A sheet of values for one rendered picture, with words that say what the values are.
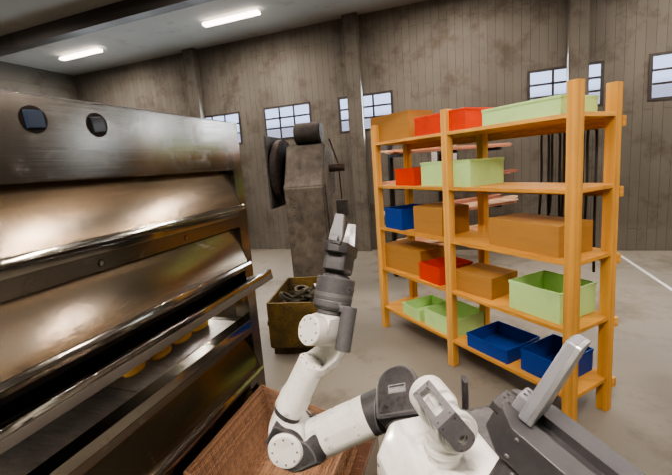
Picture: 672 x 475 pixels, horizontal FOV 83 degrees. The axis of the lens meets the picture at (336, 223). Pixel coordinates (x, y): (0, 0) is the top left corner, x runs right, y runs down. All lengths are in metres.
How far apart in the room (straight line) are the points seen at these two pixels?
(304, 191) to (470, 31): 4.52
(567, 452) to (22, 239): 1.08
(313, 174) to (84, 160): 4.36
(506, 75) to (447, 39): 1.28
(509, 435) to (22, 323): 1.08
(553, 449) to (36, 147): 1.15
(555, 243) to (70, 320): 2.59
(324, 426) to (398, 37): 7.77
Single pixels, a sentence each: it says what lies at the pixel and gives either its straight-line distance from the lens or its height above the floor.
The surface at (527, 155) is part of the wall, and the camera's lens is 7.89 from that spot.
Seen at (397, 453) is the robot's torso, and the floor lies 1.38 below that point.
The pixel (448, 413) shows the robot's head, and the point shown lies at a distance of 0.62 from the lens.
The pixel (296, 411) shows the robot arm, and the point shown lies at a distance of 0.94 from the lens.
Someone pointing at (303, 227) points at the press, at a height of 1.03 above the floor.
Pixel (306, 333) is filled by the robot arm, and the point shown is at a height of 1.53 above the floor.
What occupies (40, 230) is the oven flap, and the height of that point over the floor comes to 1.77.
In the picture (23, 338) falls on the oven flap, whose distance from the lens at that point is 1.17.
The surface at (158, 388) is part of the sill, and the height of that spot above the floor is 1.18.
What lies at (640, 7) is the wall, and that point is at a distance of 8.53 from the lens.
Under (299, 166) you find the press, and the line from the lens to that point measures 5.51.
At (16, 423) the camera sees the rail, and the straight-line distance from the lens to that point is 1.04.
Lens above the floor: 1.88
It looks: 9 degrees down
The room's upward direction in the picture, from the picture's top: 4 degrees counter-clockwise
